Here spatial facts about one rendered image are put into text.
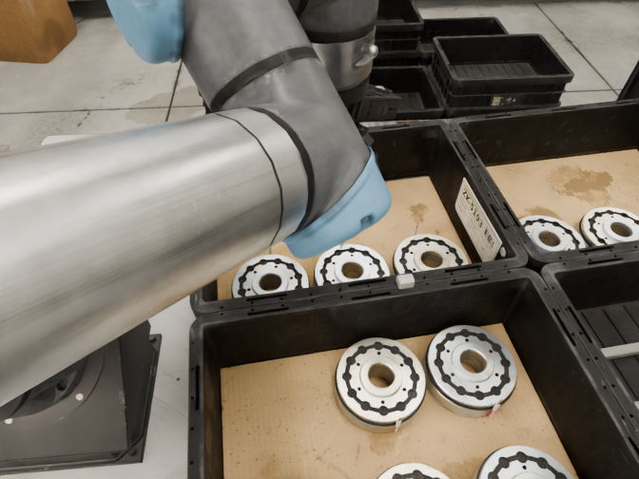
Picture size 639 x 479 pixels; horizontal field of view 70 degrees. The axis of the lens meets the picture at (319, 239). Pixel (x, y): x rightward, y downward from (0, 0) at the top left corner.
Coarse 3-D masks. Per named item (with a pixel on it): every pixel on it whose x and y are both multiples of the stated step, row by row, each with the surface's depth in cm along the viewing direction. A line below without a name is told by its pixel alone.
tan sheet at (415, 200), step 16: (400, 192) 76; (416, 192) 76; (432, 192) 76; (400, 208) 74; (416, 208) 74; (432, 208) 74; (384, 224) 71; (400, 224) 71; (432, 224) 71; (448, 224) 71; (352, 240) 69; (368, 240) 69; (384, 240) 69; (400, 240) 69; (256, 256) 67; (288, 256) 67; (320, 256) 67; (384, 256) 67; (224, 288) 63; (272, 288) 63
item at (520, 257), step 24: (432, 120) 72; (456, 144) 68; (480, 192) 62; (504, 216) 59; (480, 264) 54; (504, 264) 54; (312, 288) 51; (336, 288) 51; (360, 288) 51; (216, 312) 49
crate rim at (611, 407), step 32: (384, 288) 51; (416, 288) 51; (448, 288) 51; (544, 288) 52; (224, 320) 49; (192, 352) 46; (576, 352) 46; (192, 384) 44; (192, 416) 42; (608, 416) 42; (192, 448) 40
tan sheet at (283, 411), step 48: (432, 336) 59; (240, 384) 54; (288, 384) 54; (384, 384) 54; (528, 384) 54; (240, 432) 51; (288, 432) 51; (336, 432) 51; (432, 432) 51; (480, 432) 51; (528, 432) 51
